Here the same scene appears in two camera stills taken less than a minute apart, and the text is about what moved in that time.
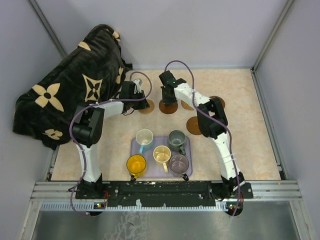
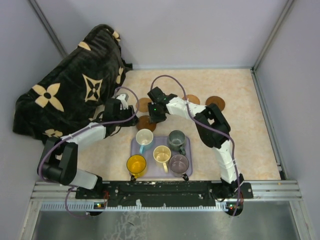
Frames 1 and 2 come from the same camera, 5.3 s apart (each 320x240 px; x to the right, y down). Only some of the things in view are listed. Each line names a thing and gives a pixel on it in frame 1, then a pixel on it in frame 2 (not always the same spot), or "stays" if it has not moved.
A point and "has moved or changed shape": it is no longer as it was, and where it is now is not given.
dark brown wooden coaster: [222, 102] stays
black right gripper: [166, 101] -> [153, 119]
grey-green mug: [176, 140] stays
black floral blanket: [95, 73] stays
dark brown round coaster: [168, 109] has moved or changed shape
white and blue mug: [144, 137] stays
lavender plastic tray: [153, 169] stays
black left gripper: [143, 104] -> [130, 112]
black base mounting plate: [164, 194] stays
